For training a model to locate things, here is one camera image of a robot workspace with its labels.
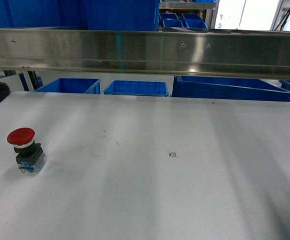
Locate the red mushroom push button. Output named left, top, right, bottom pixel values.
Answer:
left=7, top=127, right=47, bottom=175

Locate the large blue crate on shelf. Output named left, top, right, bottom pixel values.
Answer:
left=0, top=0, right=160, bottom=31

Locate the blue bin below middle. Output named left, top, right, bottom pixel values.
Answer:
left=103, top=80, right=169, bottom=97

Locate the blue bin below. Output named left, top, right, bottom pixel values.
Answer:
left=36, top=78, right=101, bottom=95
left=103, top=80, right=169, bottom=97

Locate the small QR code sticker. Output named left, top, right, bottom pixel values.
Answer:
left=168, top=151, right=178, bottom=158

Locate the large blue crate below right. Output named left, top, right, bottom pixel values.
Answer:
left=171, top=75, right=290, bottom=102

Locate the blue bin below left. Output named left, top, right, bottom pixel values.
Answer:
left=36, top=78, right=101, bottom=95

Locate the stainless steel shelf rail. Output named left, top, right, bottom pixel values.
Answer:
left=0, top=27, right=290, bottom=80

